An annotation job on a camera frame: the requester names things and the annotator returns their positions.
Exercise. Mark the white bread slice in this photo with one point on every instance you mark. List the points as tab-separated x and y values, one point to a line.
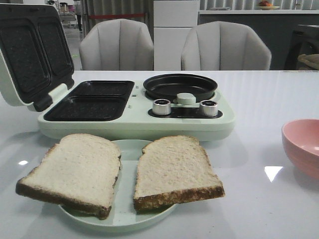
174	170
79	172

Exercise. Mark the green breakfast maker lid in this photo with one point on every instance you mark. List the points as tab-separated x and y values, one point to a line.
34	55

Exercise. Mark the pink bowl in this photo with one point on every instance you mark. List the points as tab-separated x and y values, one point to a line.
300	140

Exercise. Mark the green breakfast maker base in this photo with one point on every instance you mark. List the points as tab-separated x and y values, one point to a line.
121	110

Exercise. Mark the left silver control knob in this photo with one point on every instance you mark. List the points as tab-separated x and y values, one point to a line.
161	107

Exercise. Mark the silver control knob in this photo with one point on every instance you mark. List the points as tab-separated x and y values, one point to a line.
161	107
208	108

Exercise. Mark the black round frying pan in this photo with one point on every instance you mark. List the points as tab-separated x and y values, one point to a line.
167	86

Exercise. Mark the right silver control knob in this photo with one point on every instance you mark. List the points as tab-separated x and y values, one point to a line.
208	108

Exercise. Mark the left grey upholstered chair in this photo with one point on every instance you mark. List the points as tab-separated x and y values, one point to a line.
118	45

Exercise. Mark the grey upholstered chair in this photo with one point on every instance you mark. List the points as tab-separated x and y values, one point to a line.
221	45
118	45

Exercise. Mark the right grey upholstered chair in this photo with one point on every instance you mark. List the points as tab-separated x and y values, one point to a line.
221	45

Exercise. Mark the white cabinet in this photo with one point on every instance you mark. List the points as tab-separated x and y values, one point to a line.
173	19

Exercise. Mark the light green round plate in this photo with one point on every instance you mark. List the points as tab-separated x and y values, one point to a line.
123	216

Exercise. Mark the grey counter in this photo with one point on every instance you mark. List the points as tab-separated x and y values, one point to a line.
287	33

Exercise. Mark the fruit plate on counter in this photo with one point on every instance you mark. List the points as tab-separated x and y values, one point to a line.
266	5

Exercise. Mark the green round pan handle knob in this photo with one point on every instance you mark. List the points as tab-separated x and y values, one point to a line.
185	99

